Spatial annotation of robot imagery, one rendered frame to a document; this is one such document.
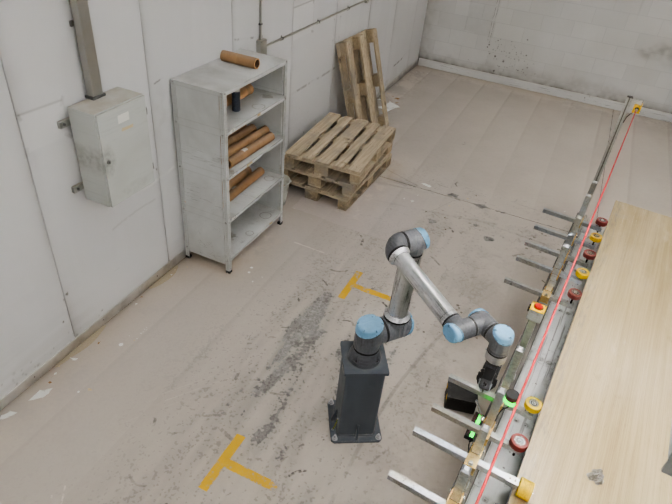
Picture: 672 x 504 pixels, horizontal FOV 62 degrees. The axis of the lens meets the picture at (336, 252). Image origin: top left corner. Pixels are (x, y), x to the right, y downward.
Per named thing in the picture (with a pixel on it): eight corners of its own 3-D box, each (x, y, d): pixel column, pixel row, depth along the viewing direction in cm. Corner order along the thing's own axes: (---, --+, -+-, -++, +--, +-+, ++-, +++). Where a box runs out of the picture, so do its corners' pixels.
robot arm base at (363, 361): (349, 369, 316) (351, 357, 310) (346, 344, 331) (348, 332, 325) (383, 369, 318) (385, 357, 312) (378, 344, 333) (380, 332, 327)
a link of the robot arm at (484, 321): (465, 310, 247) (483, 328, 238) (485, 303, 252) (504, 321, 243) (460, 325, 253) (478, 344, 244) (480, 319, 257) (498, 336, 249)
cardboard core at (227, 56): (219, 51, 421) (254, 59, 413) (225, 48, 427) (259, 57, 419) (220, 61, 426) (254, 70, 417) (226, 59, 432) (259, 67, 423)
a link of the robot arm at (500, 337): (504, 319, 243) (520, 335, 236) (497, 340, 250) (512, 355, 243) (488, 325, 239) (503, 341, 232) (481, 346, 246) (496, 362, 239)
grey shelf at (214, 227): (185, 257, 481) (169, 79, 389) (242, 209, 548) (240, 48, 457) (229, 274, 468) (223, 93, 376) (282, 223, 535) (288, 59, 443)
